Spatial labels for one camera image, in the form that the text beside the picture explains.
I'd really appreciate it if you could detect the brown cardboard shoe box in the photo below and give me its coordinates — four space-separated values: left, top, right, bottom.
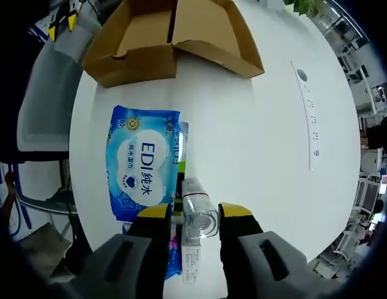
81 0 265 88

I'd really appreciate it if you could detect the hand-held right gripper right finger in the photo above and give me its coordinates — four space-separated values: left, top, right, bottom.
217 201 340 299

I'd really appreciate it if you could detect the white pump bottle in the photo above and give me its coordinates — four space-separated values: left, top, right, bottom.
180 176 219 241

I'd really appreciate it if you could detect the potted green plant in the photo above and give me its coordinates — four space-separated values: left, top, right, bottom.
283 0 325 16

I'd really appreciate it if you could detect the grey mesh office chair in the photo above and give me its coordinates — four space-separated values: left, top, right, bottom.
17 18 103 161

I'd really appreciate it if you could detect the table cable tray cover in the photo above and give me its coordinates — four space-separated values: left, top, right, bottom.
290 60 322 172

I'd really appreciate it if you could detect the silver green pouch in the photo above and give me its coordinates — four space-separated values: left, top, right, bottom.
175 121 190 217

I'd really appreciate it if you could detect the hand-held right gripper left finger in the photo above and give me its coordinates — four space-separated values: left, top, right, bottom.
48 204 173 299

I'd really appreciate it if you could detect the blue wet wipes pack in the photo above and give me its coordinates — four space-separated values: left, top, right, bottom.
106 105 182 222

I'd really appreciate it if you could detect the blue floral tissue pack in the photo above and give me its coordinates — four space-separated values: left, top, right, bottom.
163 217 184 280

